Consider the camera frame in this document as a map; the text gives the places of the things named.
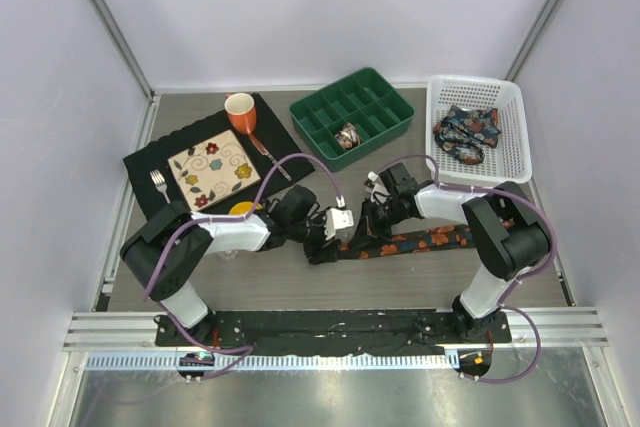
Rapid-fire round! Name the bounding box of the black cloth placemat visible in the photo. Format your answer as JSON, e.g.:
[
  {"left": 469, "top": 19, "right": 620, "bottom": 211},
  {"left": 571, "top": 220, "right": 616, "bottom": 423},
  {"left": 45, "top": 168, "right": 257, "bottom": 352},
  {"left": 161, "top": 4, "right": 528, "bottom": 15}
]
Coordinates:
[{"left": 123, "top": 93, "right": 300, "bottom": 220}]

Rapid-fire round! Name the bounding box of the blue floral tie in basket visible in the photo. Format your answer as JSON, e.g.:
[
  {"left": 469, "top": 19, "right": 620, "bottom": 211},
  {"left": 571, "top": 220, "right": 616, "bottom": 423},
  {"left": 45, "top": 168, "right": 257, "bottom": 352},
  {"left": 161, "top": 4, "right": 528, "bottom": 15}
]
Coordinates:
[{"left": 432, "top": 105, "right": 501, "bottom": 166}]

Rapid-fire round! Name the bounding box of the silver fork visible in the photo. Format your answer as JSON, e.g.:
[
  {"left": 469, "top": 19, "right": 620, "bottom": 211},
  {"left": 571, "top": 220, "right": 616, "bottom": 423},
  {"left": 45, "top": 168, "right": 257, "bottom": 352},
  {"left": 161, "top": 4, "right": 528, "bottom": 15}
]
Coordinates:
[{"left": 150, "top": 169, "right": 172, "bottom": 205}]

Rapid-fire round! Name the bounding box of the white slotted cable duct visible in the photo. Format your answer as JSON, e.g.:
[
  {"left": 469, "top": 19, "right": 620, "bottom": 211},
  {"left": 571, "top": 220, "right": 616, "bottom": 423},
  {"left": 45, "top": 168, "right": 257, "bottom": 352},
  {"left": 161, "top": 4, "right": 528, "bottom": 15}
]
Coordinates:
[{"left": 84, "top": 350, "right": 459, "bottom": 372}]

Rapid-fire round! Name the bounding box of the green divided organizer tray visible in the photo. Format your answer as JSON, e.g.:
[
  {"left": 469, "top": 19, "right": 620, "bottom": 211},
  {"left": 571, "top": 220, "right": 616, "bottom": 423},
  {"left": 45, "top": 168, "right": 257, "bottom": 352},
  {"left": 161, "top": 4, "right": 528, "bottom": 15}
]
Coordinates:
[{"left": 290, "top": 67, "right": 415, "bottom": 172}]

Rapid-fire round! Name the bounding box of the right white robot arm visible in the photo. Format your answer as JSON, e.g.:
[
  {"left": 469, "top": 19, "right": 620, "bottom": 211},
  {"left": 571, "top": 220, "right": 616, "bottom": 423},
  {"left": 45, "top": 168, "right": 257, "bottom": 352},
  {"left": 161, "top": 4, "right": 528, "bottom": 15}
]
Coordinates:
[{"left": 341, "top": 162, "right": 553, "bottom": 342}]

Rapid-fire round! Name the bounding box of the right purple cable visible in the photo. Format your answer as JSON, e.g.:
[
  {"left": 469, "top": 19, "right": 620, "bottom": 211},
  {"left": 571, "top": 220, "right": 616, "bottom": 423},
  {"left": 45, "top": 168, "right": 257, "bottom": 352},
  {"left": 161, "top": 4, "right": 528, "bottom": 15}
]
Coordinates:
[{"left": 374, "top": 153, "right": 558, "bottom": 388}]

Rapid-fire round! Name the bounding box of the clear plastic cup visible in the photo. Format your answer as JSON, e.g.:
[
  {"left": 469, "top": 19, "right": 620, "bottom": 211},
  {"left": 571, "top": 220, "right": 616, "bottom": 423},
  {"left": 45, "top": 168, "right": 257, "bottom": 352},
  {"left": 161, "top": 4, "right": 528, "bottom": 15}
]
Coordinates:
[{"left": 221, "top": 250, "right": 237, "bottom": 260}]

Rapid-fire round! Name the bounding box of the purple cable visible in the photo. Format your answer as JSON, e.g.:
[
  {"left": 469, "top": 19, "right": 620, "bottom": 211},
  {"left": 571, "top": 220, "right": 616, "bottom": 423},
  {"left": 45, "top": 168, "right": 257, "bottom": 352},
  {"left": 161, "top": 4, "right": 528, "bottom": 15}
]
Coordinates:
[
  {"left": 374, "top": 153, "right": 558, "bottom": 388},
  {"left": 143, "top": 152, "right": 348, "bottom": 381}
]

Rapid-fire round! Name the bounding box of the aluminium frame rail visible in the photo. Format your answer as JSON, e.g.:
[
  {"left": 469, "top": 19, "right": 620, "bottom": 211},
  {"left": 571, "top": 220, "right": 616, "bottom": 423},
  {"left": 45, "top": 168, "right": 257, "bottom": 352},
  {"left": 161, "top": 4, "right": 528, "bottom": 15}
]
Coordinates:
[{"left": 64, "top": 307, "right": 609, "bottom": 351}]

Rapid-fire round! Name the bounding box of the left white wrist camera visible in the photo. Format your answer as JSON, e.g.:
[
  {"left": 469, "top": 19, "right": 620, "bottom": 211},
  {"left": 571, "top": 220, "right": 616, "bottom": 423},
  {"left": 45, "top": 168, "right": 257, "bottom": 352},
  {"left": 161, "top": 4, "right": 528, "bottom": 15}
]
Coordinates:
[{"left": 324, "top": 196, "right": 356, "bottom": 243}]

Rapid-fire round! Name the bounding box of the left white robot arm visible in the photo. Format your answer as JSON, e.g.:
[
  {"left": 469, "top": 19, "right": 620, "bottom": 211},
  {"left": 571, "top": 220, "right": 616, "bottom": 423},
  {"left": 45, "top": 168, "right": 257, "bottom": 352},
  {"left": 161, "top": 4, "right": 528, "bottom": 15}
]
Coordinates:
[{"left": 120, "top": 186, "right": 354, "bottom": 346}]

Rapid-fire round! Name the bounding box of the orange ceramic mug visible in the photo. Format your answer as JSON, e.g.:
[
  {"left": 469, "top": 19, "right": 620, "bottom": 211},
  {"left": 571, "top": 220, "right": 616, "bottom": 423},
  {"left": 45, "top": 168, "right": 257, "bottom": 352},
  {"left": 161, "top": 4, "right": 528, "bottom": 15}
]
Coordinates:
[{"left": 224, "top": 93, "right": 257, "bottom": 135}]

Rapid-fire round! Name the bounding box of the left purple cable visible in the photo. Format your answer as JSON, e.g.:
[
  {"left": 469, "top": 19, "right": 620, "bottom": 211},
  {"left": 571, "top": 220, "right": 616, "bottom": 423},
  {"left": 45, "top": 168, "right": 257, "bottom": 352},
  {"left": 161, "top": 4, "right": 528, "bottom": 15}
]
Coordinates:
[{"left": 143, "top": 152, "right": 348, "bottom": 381}]

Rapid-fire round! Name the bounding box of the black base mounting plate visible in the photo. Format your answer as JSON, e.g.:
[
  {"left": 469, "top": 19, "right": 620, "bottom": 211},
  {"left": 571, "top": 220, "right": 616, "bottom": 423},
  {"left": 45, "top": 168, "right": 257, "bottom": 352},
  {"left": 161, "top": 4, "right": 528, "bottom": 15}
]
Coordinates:
[{"left": 154, "top": 309, "right": 512, "bottom": 357}]

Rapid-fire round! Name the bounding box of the white plastic basket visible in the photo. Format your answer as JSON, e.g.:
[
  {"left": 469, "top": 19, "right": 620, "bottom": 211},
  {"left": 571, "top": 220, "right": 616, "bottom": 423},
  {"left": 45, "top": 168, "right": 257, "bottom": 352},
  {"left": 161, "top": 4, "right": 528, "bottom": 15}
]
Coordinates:
[{"left": 425, "top": 75, "right": 532, "bottom": 187}]

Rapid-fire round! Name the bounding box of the black orange floral tie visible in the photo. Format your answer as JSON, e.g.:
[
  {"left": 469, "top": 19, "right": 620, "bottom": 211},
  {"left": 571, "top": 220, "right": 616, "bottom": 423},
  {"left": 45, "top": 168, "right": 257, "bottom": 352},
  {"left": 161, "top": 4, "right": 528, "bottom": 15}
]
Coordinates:
[{"left": 305, "top": 225, "right": 475, "bottom": 265}]

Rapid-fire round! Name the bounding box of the yellow plastic mug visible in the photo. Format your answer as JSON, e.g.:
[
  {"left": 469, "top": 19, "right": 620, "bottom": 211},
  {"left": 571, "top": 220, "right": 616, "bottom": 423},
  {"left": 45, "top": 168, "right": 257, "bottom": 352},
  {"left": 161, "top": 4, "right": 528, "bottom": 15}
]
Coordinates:
[{"left": 229, "top": 201, "right": 253, "bottom": 215}]

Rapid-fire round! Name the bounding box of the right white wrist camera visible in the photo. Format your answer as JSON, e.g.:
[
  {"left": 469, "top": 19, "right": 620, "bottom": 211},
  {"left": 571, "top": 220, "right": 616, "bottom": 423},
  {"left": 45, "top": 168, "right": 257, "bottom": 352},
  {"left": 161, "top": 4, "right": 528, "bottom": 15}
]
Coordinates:
[{"left": 364, "top": 171, "right": 389, "bottom": 204}]

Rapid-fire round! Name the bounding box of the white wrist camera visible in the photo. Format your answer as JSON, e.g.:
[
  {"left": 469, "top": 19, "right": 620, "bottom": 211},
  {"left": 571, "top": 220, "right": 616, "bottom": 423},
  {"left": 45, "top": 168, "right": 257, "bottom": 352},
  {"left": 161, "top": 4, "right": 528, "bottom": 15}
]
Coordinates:
[
  {"left": 364, "top": 171, "right": 389, "bottom": 204},
  {"left": 324, "top": 196, "right": 356, "bottom": 243}
]

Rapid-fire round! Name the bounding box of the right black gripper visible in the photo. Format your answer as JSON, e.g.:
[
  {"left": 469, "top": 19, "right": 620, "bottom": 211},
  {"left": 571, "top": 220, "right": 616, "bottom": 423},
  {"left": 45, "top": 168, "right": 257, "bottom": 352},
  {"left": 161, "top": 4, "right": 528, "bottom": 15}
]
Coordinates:
[{"left": 352, "top": 197, "right": 409, "bottom": 251}]

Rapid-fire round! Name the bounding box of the square floral ceramic plate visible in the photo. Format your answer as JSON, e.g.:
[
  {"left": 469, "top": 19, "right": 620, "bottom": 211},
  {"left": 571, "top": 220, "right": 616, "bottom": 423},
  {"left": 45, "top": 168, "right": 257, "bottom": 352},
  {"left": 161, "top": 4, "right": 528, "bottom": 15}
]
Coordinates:
[{"left": 168, "top": 130, "right": 261, "bottom": 211}]

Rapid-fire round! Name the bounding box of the rolled tie in tray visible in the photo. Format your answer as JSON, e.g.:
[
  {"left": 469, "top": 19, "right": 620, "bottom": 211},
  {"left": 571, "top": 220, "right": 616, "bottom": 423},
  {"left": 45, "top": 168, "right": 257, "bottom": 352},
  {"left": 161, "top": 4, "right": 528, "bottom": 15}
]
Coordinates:
[{"left": 334, "top": 122, "right": 362, "bottom": 151}]

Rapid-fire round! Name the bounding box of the orange handled table knife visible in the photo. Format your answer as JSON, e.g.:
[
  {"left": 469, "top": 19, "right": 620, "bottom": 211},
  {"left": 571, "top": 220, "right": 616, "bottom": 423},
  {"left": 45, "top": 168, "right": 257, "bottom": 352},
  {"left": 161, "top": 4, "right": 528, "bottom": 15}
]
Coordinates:
[{"left": 248, "top": 134, "right": 292, "bottom": 181}]

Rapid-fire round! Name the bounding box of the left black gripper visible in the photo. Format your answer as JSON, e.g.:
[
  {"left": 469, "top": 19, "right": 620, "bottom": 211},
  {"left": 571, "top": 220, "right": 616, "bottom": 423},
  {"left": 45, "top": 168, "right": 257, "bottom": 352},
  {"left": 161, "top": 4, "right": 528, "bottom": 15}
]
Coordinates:
[{"left": 287, "top": 207, "right": 340, "bottom": 264}]

